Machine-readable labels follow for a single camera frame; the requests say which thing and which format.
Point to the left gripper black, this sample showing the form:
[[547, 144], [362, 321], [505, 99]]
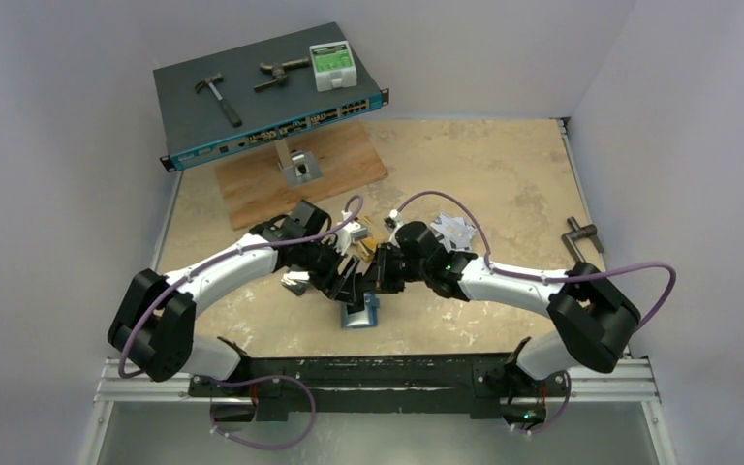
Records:
[[326, 282]]

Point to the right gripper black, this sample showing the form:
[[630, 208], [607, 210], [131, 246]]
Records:
[[376, 272]]

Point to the blue card holder wallet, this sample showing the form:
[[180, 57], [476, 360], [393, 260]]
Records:
[[363, 315]]

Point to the black credit card stack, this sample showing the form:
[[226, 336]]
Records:
[[296, 281]]

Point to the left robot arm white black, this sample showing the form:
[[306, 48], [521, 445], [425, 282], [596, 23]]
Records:
[[154, 326]]

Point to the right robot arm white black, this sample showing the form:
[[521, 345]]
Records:
[[593, 321]]

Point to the gold credit card stack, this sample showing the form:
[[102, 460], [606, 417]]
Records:
[[366, 247]]

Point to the wooden board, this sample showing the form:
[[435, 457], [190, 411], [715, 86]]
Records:
[[340, 158]]

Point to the small hammer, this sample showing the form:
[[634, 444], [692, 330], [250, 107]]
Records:
[[225, 106]]

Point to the white green electrical module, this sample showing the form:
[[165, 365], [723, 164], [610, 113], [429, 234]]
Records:
[[334, 66]]

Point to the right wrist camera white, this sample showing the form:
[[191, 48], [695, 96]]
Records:
[[393, 223]]

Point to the metal stand bracket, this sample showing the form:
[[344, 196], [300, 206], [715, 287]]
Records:
[[298, 167]]

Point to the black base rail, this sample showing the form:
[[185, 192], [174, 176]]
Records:
[[480, 386]]

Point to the bronze door handle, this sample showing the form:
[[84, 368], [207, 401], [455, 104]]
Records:
[[279, 72]]

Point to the aluminium frame rail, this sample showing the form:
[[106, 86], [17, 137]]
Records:
[[632, 382]]

